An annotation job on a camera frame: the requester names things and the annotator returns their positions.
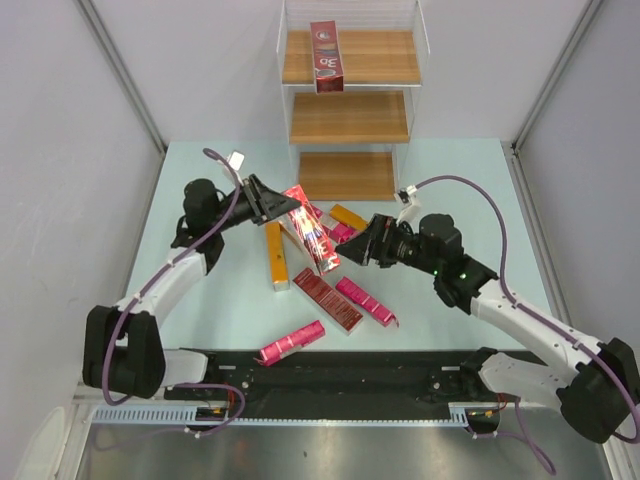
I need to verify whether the pink toothpaste box middle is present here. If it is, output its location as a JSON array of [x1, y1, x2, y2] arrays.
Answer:
[[335, 277, 399, 327]]

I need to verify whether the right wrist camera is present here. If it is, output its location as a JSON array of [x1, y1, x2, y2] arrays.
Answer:
[[394, 185, 422, 224]]

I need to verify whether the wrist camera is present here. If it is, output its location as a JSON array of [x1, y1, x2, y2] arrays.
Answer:
[[394, 185, 422, 224], [227, 150, 245, 171]]

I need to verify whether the red silver 3D toothpaste box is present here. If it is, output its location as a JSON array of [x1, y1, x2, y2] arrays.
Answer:
[[284, 185, 340, 275]]

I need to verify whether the orange toothpaste box right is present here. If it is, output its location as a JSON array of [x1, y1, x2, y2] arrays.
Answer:
[[329, 204, 368, 232]]

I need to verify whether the clear acrylic wooden shelf unit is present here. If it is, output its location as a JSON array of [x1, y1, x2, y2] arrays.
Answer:
[[276, 1, 430, 201]]

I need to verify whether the dark red toothpaste box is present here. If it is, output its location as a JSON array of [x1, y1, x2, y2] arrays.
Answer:
[[293, 268, 363, 335]]

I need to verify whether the white slotted cable duct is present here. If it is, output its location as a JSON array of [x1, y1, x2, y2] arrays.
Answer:
[[92, 403, 500, 429]]

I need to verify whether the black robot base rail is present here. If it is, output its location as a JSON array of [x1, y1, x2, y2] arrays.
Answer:
[[164, 348, 515, 415]]

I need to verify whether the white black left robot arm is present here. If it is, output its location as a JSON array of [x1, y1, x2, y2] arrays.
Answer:
[[82, 175, 301, 406]]

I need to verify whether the pink toothpaste box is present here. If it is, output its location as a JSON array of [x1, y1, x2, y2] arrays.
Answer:
[[335, 277, 399, 327], [256, 320, 325, 367], [311, 205, 359, 244]]

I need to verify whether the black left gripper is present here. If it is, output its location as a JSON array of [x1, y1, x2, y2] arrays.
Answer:
[[209, 174, 300, 234]]

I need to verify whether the orange toothpaste box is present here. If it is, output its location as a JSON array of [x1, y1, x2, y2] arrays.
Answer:
[[329, 204, 368, 232], [265, 222, 290, 292]]

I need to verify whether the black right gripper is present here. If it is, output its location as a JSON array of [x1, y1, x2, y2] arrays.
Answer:
[[334, 214, 441, 277]]

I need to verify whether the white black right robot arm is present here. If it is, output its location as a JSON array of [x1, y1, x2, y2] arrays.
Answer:
[[337, 214, 639, 444]]

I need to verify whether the pink toothpaste box lower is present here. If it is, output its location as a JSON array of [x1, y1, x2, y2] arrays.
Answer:
[[256, 320, 325, 367]]

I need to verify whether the orange toothpaste box left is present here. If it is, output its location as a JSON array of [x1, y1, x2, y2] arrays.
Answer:
[[265, 222, 290, 292]]

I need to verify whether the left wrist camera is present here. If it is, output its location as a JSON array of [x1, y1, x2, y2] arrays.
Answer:
[[227, 150, 245, 171]]

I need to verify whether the pink toothpaste box upper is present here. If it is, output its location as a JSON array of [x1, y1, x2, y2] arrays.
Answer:
[[311, 205, 359, 244]]

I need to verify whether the gold silver toothpaste box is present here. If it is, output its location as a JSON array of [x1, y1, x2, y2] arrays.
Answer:
[[279, 222, 307, 254]]

